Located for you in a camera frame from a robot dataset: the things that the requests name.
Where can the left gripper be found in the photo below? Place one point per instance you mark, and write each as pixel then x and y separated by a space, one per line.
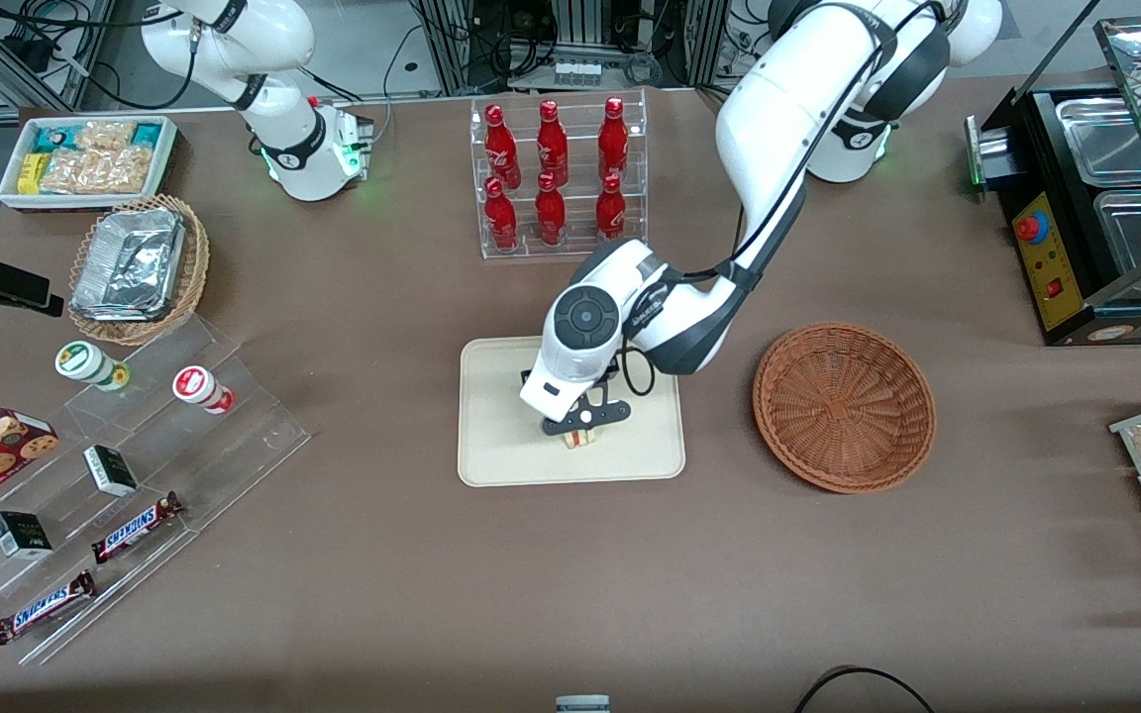
pixel 525 374

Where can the triangle sandwich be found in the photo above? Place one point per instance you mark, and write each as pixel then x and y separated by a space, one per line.
pixel 580 440

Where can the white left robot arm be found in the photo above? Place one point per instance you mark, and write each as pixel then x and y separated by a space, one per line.
pixel 778 99

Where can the cream plastic tray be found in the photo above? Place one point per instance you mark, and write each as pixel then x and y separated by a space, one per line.
pixel 501 436

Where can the round brown wicker basket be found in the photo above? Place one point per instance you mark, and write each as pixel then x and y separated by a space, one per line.
pixel 843 406

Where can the oval light wicker basket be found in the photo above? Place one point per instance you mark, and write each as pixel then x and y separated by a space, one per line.
pixel 196 267

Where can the clear acrylic bottle rack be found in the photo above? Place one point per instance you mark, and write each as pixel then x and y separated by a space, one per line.
pixel 580 248

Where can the red cola bottle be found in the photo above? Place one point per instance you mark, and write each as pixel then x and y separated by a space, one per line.
pixel 552 144
pixel 500 144
pixel 613 139
pixel 550 213
pixel 610 210
pixel 500 218

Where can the white terminal block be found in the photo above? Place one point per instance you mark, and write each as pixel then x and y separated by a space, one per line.
pixel 576 71

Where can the clear acrylic stepped display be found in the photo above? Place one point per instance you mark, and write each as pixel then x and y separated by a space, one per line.
pixel 234 446

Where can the aluminium equipment rack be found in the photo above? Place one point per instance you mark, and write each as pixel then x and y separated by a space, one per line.
pixel 580 30

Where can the red lid drink cup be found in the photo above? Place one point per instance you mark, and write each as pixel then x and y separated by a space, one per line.
pixel 196 385

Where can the brown snickers bar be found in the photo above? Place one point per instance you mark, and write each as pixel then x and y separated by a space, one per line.
pixel 135 528
pixel 41 609

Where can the small black box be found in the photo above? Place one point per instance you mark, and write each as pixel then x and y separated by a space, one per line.
pixel 111 470
pixel 21 535

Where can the foil food container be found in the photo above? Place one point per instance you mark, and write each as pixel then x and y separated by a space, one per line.
pixel 130 262

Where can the green lid drink cup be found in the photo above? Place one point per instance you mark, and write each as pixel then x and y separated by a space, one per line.
pixel 85 362

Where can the teal snack packet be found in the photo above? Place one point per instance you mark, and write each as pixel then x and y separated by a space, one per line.
pixel 55 136
pixel 147 135

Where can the clear rice cracker bag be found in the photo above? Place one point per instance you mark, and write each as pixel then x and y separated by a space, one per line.
pixel 70 172
pixel 107 135
pixel 125 170

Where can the black food warmer case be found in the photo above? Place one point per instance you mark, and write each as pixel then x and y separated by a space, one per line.
pixel 1036 149

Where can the yellow snack packet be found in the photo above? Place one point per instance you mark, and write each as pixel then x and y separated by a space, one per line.
pixel 30 173

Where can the white snack bin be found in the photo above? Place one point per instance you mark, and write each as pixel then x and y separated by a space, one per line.
pixel 8 188

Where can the grey camera stand top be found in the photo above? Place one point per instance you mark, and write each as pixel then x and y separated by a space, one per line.
pixel 582 704

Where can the aluminium frame structure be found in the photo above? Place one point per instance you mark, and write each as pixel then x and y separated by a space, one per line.
pixel 36 74

